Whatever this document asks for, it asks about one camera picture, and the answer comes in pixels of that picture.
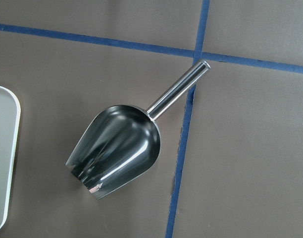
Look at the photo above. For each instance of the stainless steel ice scoop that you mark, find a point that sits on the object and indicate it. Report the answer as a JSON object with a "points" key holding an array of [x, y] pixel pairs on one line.
{"points": [[123, 141]]}

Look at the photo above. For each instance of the cream plastic tray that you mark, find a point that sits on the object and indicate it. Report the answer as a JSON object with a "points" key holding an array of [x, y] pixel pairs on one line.
{"points": [[10, 111]]}

